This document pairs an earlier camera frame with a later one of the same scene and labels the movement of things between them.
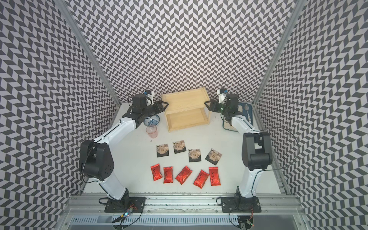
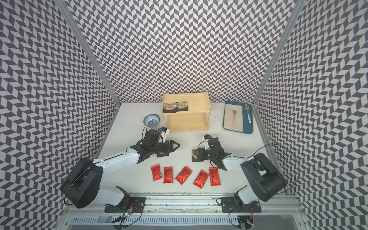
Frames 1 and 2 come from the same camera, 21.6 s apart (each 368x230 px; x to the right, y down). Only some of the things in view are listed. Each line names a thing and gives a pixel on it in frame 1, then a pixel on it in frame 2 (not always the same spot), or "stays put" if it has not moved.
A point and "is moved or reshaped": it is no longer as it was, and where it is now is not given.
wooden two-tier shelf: x=187 y=109 stays put
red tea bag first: x=156 y=172 stays put
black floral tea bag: x=194 y=155 → x=181 y=106
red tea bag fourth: x=201 y=179 stays put
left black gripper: x=159 y=108 → x=171 y=149
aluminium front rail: x=94 y=205 stays put
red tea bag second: x=168 y=175 stays put
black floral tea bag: x=213 y=156 is moved or reshaped
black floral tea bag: x=179 y=146 → x=169 y=107
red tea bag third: x=185 y=173 stays put
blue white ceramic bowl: x=153 y=121 stays put
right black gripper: x=213 y=104 → x=204 y=151
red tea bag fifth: x=214 y=177 stays put
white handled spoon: x=246 y=107 stays put
